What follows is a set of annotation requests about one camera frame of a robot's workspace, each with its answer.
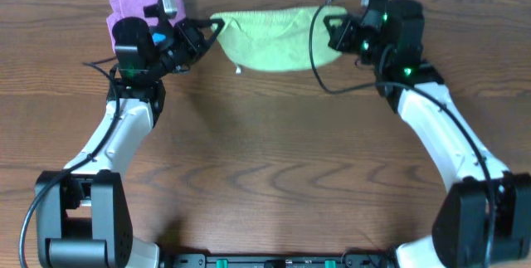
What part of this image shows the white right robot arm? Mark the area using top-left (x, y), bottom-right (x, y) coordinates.
top-left (323, 0), bottom-right (530, 267)

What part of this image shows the lower purple folded cloth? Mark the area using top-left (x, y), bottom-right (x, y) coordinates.
top-left (106, 0), bottom-right (123, 50)

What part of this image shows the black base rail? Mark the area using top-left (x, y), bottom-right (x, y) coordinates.
top-left (158, 251), bottom-right (397, 268)

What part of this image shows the blue folded cloth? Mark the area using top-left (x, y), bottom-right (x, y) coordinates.
top-left (152, 32), bottom-right (166, 45)

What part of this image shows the green microfiber cloth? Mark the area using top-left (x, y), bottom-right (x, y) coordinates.
top-left (211, 6), bottom-right (347, 73)

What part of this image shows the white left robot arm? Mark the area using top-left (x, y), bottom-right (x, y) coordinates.
top-left (27, 17), bottom-right (224, 267)

